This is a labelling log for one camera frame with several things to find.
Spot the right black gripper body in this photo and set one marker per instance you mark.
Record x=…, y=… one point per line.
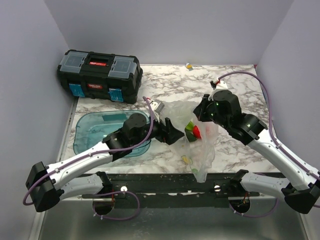
x=207, y=113

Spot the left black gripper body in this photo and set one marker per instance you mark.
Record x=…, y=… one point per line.
x=157, y=132

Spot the green fake fruit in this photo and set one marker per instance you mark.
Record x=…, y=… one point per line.
x=190, y=126

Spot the dark green fake avocado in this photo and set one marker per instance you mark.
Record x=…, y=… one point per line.
x=190, y=136

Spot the red fake fruit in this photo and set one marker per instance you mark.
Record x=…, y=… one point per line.
x=196, y=132

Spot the translucent white plastic bag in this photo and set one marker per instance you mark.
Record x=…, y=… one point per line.
x=200, y=154

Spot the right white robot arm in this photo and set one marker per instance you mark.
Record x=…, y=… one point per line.
x=300, y=186

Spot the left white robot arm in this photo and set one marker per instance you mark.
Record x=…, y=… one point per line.
x=47, y=185

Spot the small yellow blue object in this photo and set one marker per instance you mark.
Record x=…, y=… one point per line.
x=189, y=67

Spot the black plastic toolbox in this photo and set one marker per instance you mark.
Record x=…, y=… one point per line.
x=88, y=74

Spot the teal transparent plastic tray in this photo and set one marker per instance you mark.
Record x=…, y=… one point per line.
x=93, y=127

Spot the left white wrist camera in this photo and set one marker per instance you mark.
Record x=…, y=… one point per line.
x=157, y=106

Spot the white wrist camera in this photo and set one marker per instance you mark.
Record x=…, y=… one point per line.
x=218, y=85
x=157, y=106

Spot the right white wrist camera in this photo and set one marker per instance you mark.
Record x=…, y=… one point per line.
x=218, y=85

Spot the black metal base rail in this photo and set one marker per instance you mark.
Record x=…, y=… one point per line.
x=172, y=190

